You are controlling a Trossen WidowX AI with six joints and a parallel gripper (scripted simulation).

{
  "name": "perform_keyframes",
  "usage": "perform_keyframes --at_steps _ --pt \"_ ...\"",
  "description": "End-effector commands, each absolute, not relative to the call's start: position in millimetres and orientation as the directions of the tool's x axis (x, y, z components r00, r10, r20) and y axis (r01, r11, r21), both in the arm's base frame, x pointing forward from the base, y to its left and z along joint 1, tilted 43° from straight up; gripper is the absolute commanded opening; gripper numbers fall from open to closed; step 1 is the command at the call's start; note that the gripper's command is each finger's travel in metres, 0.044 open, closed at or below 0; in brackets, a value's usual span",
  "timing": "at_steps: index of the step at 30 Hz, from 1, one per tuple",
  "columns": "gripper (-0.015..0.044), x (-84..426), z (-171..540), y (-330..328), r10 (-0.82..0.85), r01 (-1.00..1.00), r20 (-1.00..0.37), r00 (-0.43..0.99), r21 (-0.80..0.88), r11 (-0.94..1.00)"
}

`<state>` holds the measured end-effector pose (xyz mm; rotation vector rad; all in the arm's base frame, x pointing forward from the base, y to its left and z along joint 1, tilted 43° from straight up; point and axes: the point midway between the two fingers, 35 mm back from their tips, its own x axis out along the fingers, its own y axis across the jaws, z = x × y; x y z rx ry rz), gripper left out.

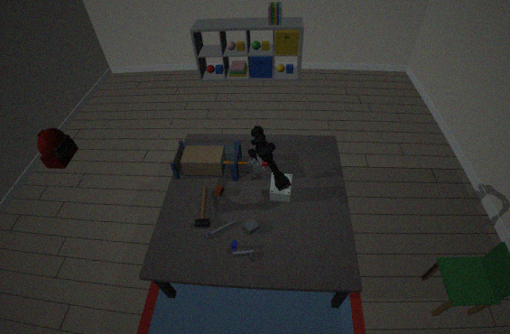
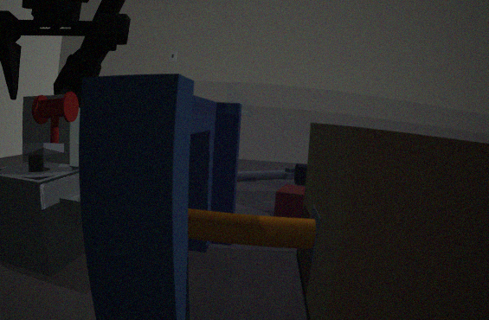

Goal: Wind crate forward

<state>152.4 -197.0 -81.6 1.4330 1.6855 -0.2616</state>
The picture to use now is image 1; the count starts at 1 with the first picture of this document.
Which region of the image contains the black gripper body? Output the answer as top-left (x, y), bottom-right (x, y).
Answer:
top-left (248, 143), bottom-right (275, 157)

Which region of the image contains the grey crank handle with red grip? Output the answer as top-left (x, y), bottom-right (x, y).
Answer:
top-left (257, 157), bottom-right (269, 171)

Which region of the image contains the hammer with yellow handle and black head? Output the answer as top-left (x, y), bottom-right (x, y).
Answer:
top-left (195, 186), bottom-right (210, 227)

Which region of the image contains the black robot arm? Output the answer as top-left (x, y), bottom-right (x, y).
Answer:
top-left (251, 125), bottom-right (292, 191)

